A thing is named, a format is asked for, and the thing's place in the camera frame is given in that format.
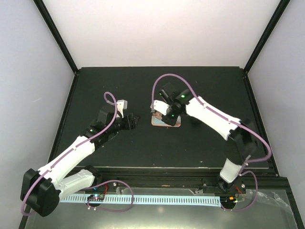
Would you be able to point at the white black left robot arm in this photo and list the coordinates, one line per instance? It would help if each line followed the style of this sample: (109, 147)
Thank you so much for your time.
(43, 189)

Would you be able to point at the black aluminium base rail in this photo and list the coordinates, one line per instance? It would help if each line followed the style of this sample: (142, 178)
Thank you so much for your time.
(206, 184)

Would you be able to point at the base circuit board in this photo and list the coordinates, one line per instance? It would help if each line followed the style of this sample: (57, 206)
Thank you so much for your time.
(96, 197)
(232, 199)

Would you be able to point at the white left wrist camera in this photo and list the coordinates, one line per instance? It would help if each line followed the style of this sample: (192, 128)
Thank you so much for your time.
(121, 106)

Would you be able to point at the right base circuit board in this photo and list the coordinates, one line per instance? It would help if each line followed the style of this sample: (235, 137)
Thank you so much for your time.
(232, 199)

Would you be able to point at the left base circuit board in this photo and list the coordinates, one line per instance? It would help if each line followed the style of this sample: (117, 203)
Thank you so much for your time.
(96, 197)

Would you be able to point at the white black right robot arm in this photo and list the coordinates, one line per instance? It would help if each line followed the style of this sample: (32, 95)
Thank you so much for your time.
(240, 144)

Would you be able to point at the left black frame post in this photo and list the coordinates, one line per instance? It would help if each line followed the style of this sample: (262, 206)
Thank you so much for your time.
(55, 33)

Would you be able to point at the right black frame post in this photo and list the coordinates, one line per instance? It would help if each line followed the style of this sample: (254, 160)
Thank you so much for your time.
(276, 16)

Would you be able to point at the white slotted cable duct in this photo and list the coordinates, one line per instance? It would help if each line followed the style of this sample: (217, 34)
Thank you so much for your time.
(148, 200)

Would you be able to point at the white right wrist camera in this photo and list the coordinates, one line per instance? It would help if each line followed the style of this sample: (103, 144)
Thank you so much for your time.
(159, 106)

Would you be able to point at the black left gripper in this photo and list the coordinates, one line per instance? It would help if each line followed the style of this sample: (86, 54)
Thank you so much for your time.
(130, 123)

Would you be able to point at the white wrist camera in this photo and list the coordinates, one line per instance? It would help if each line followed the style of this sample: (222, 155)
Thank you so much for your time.
(159, 106)
(121, 106)

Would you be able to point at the pink glasses case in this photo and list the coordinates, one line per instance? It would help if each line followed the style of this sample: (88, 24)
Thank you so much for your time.
(157, 121)

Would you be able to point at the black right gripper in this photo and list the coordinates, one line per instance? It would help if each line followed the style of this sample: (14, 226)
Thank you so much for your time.
(172, 121)

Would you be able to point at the black frame post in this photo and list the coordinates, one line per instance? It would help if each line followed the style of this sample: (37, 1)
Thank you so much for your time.
(276, 16)
(55, 33)

